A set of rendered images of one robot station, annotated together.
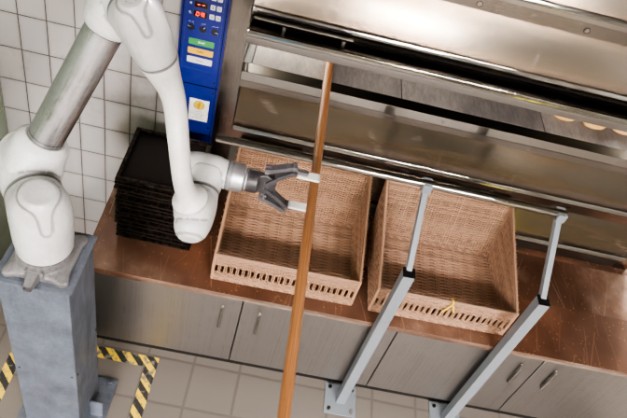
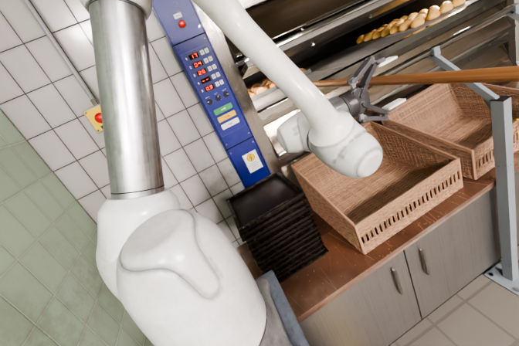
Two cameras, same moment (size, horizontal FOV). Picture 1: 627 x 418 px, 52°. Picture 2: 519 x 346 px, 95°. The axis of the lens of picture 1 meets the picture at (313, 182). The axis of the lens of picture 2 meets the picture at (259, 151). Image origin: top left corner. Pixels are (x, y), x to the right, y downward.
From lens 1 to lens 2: 1.46 m
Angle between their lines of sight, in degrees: 25
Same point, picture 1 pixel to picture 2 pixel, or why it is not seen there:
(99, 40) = (113, 5)
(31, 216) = (164, 274)
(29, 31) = not seen: hidden behind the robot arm
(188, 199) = (334, 115)
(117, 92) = (198, 195)
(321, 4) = (270, 27)
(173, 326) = (369, 327)
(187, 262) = (337, 260)
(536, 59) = not seen: outside the picture
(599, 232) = (490, 62)
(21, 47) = not seen: hidden behind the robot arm
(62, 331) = not seen: outside the picture
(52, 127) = (131, 159)
